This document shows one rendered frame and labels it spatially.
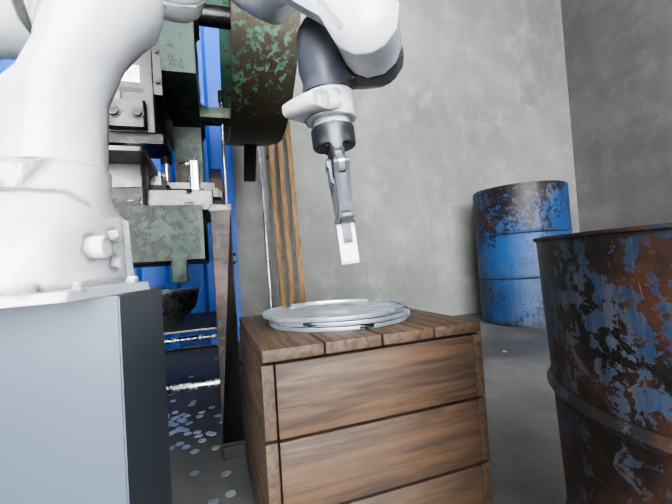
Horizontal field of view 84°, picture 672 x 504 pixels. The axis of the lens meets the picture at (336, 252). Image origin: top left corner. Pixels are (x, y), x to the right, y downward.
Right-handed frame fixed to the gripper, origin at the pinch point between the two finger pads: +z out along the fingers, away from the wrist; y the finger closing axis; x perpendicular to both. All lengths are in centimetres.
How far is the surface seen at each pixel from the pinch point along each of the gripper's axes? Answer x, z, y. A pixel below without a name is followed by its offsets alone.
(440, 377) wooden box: -11.9, 24.1, -3.3
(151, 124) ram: 47, -45, 51
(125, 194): 53, -22, 40
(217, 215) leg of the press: 28.0, -12.5, 33.6
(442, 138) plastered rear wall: -112, -78, 214
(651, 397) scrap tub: -15.9, 15.3, -37.9
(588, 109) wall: -249, -94, 228
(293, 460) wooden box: 13.1, 30.0, -9.4
